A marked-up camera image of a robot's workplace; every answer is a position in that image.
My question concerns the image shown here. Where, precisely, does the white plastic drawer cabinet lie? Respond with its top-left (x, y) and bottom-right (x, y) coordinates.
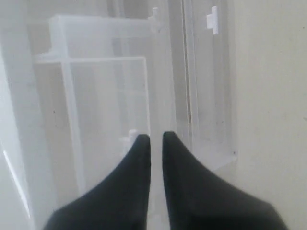
top-left (0, 0), bottom-right (240, 230)

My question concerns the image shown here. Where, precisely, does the middle wide clear drawer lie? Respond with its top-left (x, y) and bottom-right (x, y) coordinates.
top-left (158, 0), bottom-right (193, 149)

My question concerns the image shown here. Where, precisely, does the bottom wide clear drawer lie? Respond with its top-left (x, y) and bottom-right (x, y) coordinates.
top-left (184, 0), bottom-right (236, 171)

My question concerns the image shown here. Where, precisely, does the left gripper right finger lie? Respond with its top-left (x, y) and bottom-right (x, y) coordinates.
top-left (162, 131), bottom-right (284, 230)

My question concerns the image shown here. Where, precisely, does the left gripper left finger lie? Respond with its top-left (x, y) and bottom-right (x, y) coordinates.
top-left (44, 134), bottom-right (151, 230)

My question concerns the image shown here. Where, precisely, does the wide clear drawer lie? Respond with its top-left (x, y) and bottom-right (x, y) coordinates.
top-left (158, 0), bottom-right (193, 149)
top-left (184, 0), bottom-right (236, 171)

